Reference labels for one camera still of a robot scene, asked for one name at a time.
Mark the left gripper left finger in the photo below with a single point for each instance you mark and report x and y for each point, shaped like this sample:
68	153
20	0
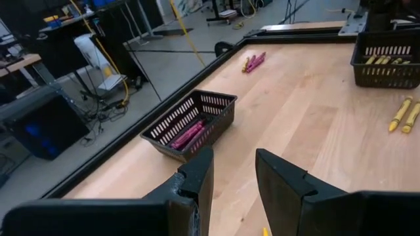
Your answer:
183	203

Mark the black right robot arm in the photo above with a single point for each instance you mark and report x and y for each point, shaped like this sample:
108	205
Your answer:
380	16

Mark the white plastic bag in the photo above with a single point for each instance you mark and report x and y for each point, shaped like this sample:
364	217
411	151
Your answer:
92	52

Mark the black computer tower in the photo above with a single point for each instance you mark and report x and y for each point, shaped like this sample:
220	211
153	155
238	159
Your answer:
42	128

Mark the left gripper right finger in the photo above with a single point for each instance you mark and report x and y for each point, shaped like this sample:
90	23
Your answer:
285	203

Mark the black aluminium table frame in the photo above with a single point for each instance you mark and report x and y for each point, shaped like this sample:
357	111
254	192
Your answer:
133	131

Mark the black slotted plastic basket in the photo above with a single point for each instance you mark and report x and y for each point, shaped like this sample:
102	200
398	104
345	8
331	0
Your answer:
215	131
387	77

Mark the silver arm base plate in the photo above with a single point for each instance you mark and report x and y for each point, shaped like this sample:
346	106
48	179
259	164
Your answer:
352	23

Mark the wooden top desk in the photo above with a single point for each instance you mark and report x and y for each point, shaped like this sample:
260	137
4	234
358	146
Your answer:
23	62

